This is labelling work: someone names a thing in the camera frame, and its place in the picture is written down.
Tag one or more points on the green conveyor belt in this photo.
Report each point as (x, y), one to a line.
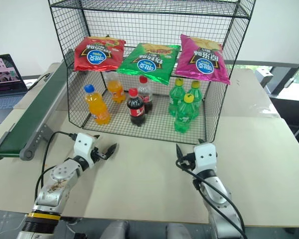
(32, 112)

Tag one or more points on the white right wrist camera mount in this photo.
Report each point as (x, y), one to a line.
(205, 156)

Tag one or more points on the cola bottle red cap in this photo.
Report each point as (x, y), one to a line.
(146, 94)
(136, 109)

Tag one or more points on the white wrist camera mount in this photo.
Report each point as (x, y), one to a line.
(205, 156)
(82, 147)

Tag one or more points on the magenta chip bag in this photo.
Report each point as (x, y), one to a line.
(201, 59)

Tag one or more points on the green chip bag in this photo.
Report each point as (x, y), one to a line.
(147, 63)

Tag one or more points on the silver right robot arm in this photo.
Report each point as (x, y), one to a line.
(219, 196)

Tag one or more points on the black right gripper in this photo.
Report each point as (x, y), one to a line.
(189, 161)

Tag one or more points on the black window frame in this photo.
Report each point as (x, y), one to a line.
(291, 72)

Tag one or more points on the grey laptop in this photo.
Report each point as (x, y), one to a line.
(5, 82)

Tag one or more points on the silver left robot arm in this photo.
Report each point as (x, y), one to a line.
(57, 184)

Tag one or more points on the green soda bottle yellow cap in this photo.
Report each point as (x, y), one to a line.
(175, 95)
(197, 95)
(184, 117)

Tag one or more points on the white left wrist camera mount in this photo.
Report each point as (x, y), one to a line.
(82, 147)

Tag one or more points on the red chip bag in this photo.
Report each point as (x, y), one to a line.
(99, 54)

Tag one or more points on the orange soda bottle blue cap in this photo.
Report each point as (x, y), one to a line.
(98, 109)
(115, 90)

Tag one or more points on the grey rounded shape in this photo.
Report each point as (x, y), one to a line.
(118, 230)

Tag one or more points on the grey metal box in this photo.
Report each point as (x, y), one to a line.
(264, 77)

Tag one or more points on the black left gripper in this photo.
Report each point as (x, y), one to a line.
(99, 154)

